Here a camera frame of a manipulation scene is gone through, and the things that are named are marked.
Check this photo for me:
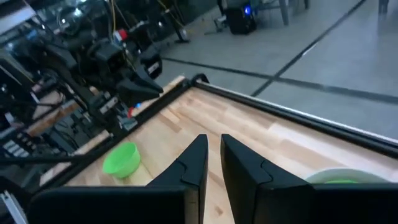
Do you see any wooden side table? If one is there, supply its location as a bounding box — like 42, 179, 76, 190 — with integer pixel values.
26, 88, 94, 136

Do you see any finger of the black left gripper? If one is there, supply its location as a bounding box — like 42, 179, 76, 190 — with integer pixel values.
116, 79, 160, 106
133, 67, 165, 95

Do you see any white ribbed bowl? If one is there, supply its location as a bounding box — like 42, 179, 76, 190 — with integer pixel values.
305, 167, 391, 185

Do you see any yellow cable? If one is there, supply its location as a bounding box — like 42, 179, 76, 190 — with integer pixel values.
109, 0, 117, 42

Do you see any grey metal desk frame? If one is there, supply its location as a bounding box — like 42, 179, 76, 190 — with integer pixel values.
248, 0, 312, 26

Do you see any black desk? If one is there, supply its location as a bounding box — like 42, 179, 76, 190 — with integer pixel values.
133, 0, 191, 44

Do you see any silver aluminium bracket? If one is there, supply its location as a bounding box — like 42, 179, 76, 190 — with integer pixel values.
0, 189, 29, 224

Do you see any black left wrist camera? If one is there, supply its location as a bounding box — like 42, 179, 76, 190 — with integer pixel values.
93, 42, 125, 74

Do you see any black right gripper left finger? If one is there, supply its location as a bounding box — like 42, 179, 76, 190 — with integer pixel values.
146, 134, 209, 224

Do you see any black aluminium table frame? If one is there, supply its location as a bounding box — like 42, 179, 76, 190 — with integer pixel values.
0, 73, 398, 200

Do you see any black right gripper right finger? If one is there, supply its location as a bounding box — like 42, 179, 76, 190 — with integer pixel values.
220, 134, 315, 224

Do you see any black computer tower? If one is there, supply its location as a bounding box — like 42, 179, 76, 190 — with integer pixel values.
224, 4, 258, 35

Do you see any red and white box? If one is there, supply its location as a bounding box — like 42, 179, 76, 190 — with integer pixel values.
113, 28, 129, 43

